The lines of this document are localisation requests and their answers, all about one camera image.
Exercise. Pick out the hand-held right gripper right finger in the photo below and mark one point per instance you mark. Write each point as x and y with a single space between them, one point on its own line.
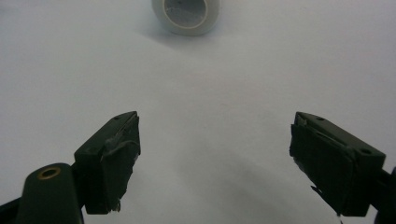
336 161

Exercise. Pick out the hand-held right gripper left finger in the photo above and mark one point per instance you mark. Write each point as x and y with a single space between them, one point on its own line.
107 161

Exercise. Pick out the white tape roll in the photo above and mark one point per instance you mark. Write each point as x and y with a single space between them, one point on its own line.
186 15

